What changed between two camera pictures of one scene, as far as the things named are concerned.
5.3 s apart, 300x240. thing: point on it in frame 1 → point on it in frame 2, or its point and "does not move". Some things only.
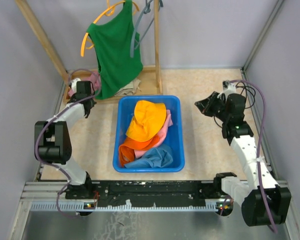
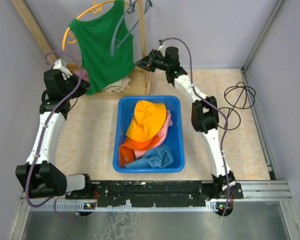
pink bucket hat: x=168 y=122 does not move
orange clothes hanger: x=109 y=11 → x=100 y=6
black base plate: x=145 y=193 does not move
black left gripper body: x=93 y=102 → x=71 y=82
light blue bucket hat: x=158 y=157 does not move
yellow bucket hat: x=148 y=120 does not move
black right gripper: x=205 y=105 → x=147 y=62
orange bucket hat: x=126 y=150 does not move
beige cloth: x=130 y=89 → x=118 y=86
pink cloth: x=94 y=78 → x=84 y=75
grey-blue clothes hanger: x=146 y=10 → x=131 y=10
